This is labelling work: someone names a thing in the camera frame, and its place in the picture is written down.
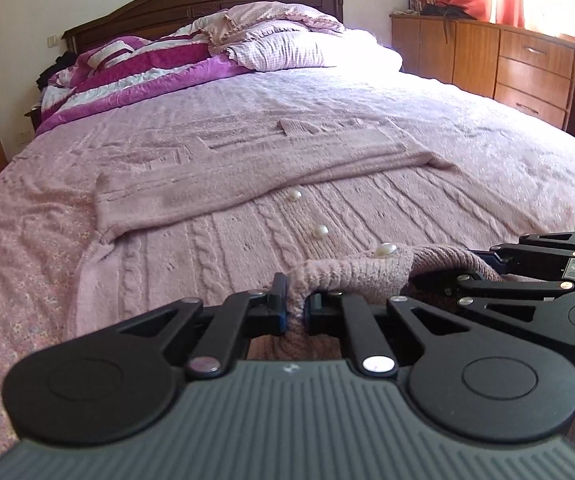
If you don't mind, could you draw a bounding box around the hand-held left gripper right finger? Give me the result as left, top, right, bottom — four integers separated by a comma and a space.
303, 290, 474, 379

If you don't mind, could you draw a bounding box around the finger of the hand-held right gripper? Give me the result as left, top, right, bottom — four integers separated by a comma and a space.
467, 230, 575, 275
411, 270, 575, 343

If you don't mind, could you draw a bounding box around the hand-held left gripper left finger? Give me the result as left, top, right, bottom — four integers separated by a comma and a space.
103, 272, 289, 379

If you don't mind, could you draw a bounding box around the pink knit cardigan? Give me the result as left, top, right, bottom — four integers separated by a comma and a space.
74, 117, 564, 362

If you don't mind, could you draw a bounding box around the wooden cabinet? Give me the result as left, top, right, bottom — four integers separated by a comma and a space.
390, 12, 575, 157

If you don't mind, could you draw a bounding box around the pink checked pillow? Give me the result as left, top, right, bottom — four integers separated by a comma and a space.
224, 20, 349, 73

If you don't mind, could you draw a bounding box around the magenta striped comforter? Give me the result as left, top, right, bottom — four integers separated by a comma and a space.
34, 35, 259, 137

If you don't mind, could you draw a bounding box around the pink ruffled pillow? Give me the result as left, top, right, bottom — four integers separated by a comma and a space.
171, 2, 346, 45

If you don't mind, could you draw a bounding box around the dark wooden nightstand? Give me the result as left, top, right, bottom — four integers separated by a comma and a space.
23, 105, 44, 137

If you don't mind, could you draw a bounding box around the dark wooden headboard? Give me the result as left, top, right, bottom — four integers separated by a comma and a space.
61, 0, 349, 55

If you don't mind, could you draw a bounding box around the dark clothing pile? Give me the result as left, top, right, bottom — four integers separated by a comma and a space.
35, 51, 79, 89

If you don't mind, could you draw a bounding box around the black strap bag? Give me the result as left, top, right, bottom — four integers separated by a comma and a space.
419, 2, 479, 45

